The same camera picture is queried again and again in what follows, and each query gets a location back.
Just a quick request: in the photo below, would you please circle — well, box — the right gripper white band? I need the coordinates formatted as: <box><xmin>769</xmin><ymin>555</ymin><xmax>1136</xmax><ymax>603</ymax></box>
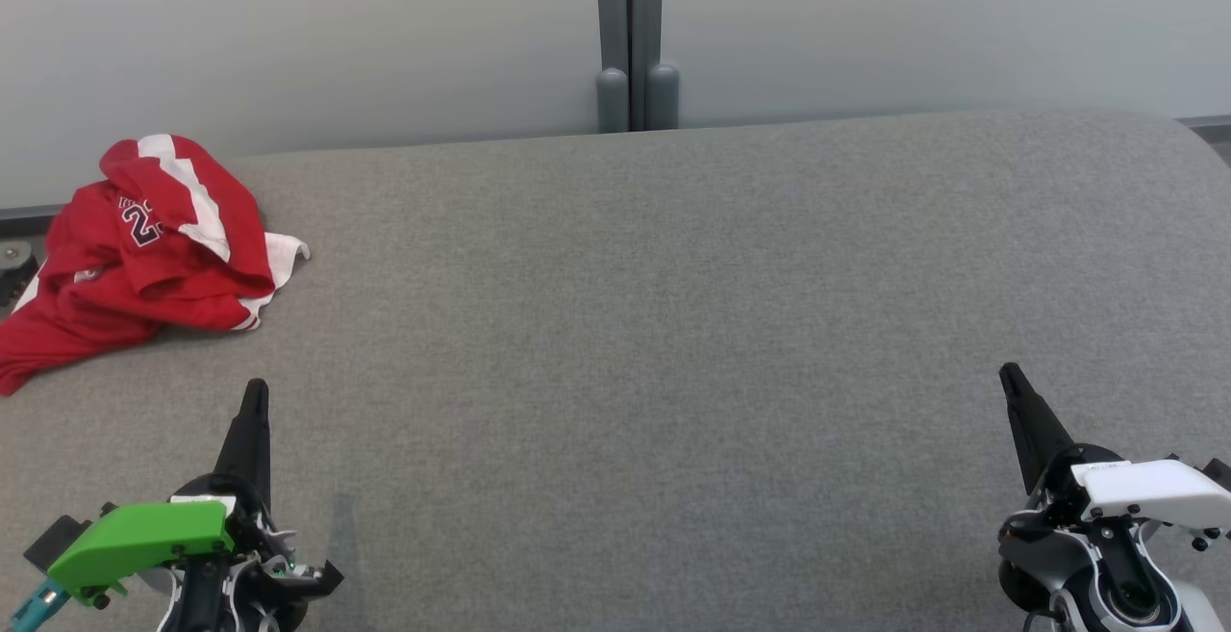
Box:
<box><xmin>1000</xmin><ymin>363</ymin><xmax>1231</xmax><ymax>553</ymax></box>

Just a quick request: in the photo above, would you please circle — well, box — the red white basketball jersey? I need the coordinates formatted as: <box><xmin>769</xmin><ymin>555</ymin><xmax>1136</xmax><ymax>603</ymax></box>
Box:
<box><xmin>0</xmin><ymin>228</ymin><xmax>311</xmax><ymax>397</ymax></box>

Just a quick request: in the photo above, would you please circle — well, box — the grey partition post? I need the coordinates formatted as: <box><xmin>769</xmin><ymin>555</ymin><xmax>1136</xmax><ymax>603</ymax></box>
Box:
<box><xmin>594</xmin><ymin>0</ymin><xmax>631</xmax><ymax>135</ymax></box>
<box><xmin>630</xmin><ymin>0</ymin><xmax>680</xmax><ymax>131</ymax></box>

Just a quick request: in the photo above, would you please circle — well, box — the black caster wheel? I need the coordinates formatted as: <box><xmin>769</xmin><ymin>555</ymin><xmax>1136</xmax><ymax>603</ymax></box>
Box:
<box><xmin>0</xmin><ymin>240</ymin><xmax>41</xmax><ymax>311</ymax></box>

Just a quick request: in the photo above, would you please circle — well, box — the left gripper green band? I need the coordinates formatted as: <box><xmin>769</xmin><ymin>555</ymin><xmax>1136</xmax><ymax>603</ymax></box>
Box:
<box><xmin>46</xmin><ymin>379</ymin><xmax>280</xmax><ymax>607</ymax></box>

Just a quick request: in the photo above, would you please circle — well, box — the left camera cable teal plug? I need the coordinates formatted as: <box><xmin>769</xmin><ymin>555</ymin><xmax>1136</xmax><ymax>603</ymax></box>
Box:
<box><xmin>10</xmin><ymin>579</ymin><xmax>68</xmax><ymax>631</ymax></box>

